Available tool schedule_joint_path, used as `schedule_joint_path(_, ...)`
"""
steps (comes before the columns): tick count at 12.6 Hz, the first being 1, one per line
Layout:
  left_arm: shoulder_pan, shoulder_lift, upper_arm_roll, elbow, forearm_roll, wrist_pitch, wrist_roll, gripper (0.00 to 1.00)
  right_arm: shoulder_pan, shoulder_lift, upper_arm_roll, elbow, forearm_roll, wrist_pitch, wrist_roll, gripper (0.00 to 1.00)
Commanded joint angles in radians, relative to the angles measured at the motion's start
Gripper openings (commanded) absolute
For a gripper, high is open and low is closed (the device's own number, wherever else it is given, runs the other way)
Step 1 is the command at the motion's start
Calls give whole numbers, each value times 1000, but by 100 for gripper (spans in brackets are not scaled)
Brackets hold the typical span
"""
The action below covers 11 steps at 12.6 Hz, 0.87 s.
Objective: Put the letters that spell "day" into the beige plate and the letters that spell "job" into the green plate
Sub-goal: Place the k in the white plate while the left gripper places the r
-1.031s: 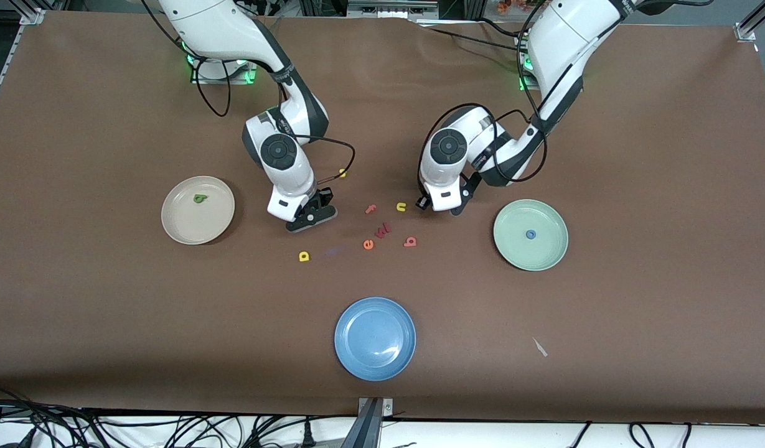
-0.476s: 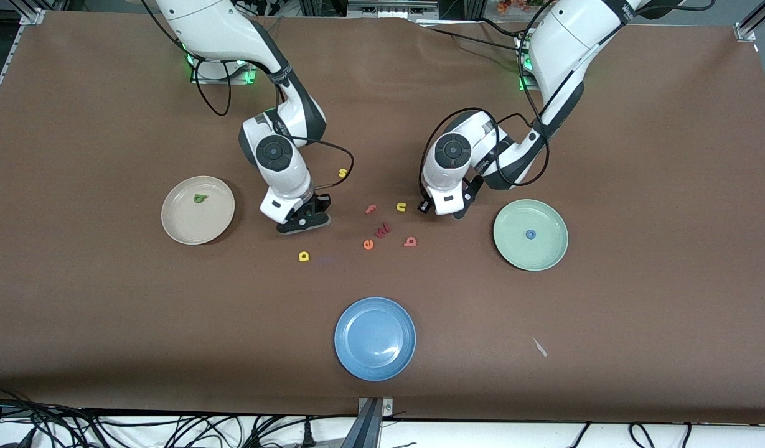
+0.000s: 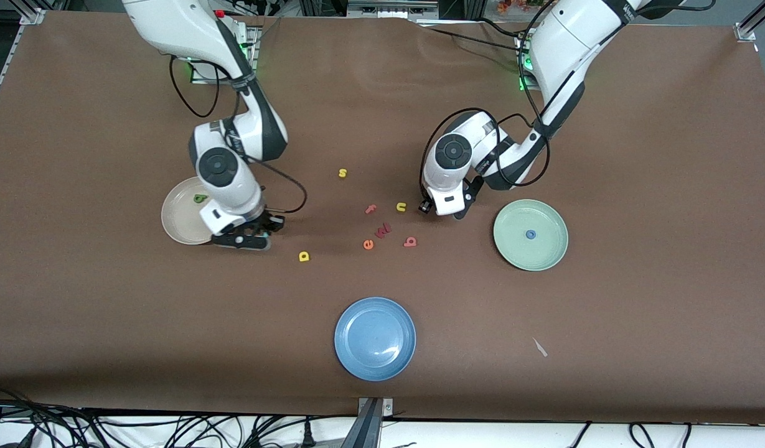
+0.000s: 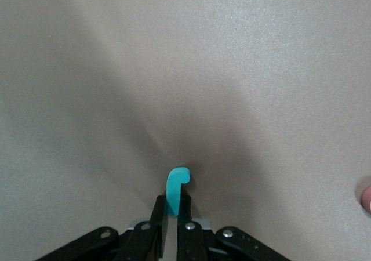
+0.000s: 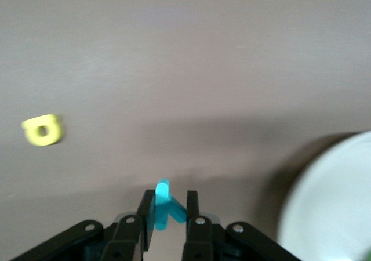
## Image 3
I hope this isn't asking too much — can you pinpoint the beige brown plate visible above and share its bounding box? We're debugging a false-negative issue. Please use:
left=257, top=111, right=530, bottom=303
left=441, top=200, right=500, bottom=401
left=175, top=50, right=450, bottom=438
left=161, top=175, right=233, bottom=246

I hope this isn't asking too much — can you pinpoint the blue plate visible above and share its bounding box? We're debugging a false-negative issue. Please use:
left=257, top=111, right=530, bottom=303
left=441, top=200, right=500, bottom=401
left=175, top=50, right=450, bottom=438
left=334, top=297, right=417, bottom=381

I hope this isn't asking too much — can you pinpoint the black floor cable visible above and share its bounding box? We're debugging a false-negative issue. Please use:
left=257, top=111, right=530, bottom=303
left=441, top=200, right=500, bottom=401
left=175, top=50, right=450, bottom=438
left=0, top=386, right=109, bottom=448
left=566, top=422, right=593, bottom=448
left=629, top=422, right=692, bottom=448

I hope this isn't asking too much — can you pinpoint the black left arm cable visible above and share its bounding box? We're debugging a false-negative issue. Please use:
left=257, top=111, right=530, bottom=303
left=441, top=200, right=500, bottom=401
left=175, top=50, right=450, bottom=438
left=418, top=0, right=716, bottom=200

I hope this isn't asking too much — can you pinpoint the silver metal frame piece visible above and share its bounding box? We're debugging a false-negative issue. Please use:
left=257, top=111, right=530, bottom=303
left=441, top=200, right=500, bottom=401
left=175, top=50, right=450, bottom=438
left=347, top=0, right=440, bottom=18

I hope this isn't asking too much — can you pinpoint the brown paper table cover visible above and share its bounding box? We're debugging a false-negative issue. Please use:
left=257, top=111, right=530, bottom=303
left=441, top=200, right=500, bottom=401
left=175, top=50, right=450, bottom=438
left=0, top=11, right=765, bottom=425

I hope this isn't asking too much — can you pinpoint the dark grey camera post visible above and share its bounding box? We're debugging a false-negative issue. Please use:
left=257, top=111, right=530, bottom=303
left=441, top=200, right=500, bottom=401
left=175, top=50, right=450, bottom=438
left=340, top=398, right=383, bottom=448

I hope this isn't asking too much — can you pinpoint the green plate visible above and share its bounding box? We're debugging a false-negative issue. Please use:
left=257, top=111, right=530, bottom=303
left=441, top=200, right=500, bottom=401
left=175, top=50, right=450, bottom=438
left=492, top=198, right=570, bottom=272

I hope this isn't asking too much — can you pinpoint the black table cable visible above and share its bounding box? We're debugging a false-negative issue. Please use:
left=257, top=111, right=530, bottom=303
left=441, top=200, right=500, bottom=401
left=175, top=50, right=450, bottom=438
left=476, top=16, right=535, bottom=41
left=427, top=26, right=529, bottom=55

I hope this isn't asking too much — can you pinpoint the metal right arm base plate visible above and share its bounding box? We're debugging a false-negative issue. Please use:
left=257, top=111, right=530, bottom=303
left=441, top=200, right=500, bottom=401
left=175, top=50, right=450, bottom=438
left=189, top=25, right=261, bottom=85

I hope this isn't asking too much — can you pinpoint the silver table edge bracket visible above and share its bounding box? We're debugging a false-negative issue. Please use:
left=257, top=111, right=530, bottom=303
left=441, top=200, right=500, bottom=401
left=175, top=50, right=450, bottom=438
left=357, top=397, right=394, bottom=419

